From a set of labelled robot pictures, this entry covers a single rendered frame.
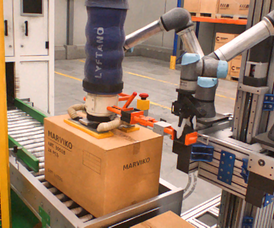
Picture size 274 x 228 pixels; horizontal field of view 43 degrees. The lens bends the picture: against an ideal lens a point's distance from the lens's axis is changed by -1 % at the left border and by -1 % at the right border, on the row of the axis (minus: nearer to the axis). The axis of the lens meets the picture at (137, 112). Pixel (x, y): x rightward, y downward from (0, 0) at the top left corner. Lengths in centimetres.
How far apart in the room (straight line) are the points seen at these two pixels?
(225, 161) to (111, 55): 82
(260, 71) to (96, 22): 88
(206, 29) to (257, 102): 994
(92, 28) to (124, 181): 80
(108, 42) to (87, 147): 54
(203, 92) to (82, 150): 74
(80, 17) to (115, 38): 1019
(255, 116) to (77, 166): 99
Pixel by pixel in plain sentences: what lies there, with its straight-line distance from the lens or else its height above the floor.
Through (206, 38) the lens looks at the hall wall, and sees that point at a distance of 1179.
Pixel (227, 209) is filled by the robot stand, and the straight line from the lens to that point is 221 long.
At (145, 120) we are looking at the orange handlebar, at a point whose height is 109.
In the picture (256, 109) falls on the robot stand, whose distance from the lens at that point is 194.
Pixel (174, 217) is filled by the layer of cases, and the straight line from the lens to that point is 195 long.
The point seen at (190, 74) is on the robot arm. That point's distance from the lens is 146.
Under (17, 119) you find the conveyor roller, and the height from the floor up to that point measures 53.
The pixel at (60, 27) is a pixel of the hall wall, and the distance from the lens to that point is 1160.
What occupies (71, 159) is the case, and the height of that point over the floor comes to 80.
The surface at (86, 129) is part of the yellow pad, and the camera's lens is 186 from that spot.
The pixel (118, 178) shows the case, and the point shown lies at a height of 78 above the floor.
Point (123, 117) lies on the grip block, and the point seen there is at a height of 107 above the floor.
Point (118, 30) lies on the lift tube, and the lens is 182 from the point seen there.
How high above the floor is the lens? 158
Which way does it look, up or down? 16 degrees down
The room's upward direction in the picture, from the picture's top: 4 degrees clockwise
